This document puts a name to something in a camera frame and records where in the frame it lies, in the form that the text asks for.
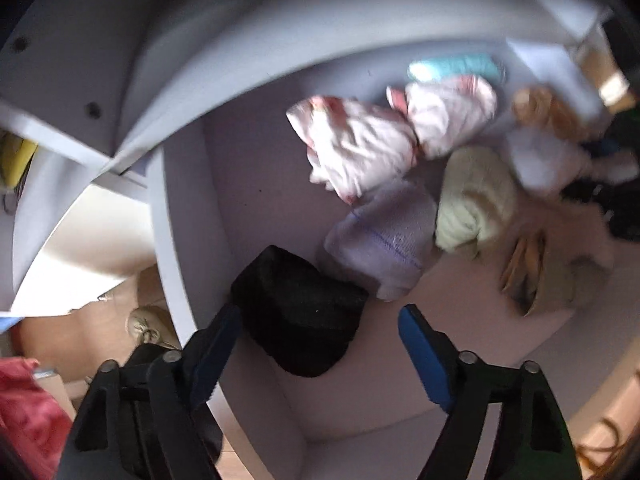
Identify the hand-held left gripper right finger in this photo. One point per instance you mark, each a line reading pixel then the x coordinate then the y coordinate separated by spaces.
pixel 425 355

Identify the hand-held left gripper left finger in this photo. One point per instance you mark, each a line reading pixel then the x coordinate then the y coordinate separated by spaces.
pixel 215 355

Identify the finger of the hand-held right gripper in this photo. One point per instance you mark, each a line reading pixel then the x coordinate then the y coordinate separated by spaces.
pixel 605 149

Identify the white cloth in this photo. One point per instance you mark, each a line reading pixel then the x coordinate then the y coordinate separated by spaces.
pixel 540 160

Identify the beige stockings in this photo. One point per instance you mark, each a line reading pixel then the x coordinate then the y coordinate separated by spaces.
pixel 545 107

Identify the black knit hat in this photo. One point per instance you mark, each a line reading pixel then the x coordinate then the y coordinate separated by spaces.
pixel 300 315

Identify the pale green knit hat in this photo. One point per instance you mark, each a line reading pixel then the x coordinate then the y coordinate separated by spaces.
pixel 475 200

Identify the teal cloth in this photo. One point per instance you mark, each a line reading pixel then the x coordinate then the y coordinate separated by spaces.
pixel 450 66

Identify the white drawer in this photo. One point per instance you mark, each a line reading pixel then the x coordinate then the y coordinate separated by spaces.
pixel 260 185

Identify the pink white towel bundle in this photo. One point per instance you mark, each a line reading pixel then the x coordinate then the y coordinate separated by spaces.
pixel 360 145

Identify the beige cloth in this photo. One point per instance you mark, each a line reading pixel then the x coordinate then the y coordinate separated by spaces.
pixel 575 270

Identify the beige shoe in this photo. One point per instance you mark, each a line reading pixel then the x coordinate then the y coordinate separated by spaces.
pixel 145 322

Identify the lilac cloth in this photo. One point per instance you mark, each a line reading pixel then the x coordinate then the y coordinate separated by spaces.
pixel 385 240

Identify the red cloth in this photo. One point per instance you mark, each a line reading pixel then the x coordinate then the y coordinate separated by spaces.
pixel 25 410

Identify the yellow bag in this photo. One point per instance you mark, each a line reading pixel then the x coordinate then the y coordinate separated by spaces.
pixel 15 160

